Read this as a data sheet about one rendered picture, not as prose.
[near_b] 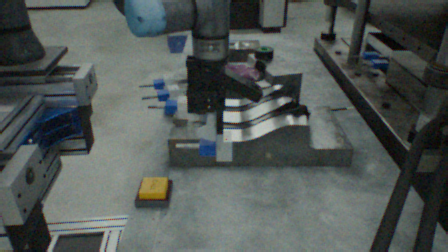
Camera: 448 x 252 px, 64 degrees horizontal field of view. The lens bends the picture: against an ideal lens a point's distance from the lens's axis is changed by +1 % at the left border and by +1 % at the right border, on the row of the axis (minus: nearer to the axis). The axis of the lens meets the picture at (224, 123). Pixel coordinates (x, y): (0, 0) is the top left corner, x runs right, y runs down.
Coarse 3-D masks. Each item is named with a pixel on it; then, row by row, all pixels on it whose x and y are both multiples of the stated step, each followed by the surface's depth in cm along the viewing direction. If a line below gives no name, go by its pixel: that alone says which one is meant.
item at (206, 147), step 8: (224, 136) 82; (176, 144) 83; (184, 144) 83; (192, 144) 83; (200, 144) 81; (208, 144) 81; (216, 144) 81; (224, 144) 80; (200, 152) 82; (208, 152) 82; (216, 152) 81; (224, 152) 81; (224, 160) 82
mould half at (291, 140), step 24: (192, 120) 103; (240, 120) 104; (288, 120) 94; (312, 120) 109; (336, 120) 109; (168, 144) 95; (240, 144) 95; (264, 144) 95; (288, 144) 95; (312, 144) 97; (336, 144) 97
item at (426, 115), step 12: (336, 12) 203; (324, 36) 209; (444, 36) 96; (444, 48) 96; (444, 60) 97; (432, 96) 102; (444, 96) 101; (432, 108) 103; (444, 108) 103; (420, 120) 107; (408, 144) 110; (432, 144) 107
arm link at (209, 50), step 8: (192, 40) 70; (200, 40) 68; (208, 40) 67; (216, 40) 67; (224, 40) 68; (192, 48) 71; (200, 48) 68; (208, 48) 67; (216, 48) 68; (224, 48) 69; (200, 56) 69; (208, 56) 69; (216, 56) 69; (224, 56) 70
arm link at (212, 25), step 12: (204, 0) 63; (216, 0) 64; (228, 0) 66; (204, 12) 64; (216, 12) 65; (228, 12) 67; (204, 24) 65; (216, 24) 66; (228, 24) 68; (192, 36) 69; (204, 36) 67; (216, 36) 67
